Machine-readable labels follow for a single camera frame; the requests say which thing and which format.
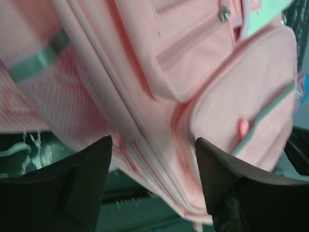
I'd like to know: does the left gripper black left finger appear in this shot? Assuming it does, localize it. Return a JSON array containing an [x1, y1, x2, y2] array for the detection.
[[0, 136, 112, 232]]

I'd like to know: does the pink student backpack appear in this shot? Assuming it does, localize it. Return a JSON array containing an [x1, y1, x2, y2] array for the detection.
[[0, 0, 297, 232]]

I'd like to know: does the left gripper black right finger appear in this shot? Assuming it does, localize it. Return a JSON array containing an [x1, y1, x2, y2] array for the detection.
[[195, 138, 309, 232]]

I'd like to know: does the pink purple pencil case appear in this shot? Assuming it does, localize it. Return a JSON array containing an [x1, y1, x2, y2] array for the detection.
[[293, 72, 309, 114]]

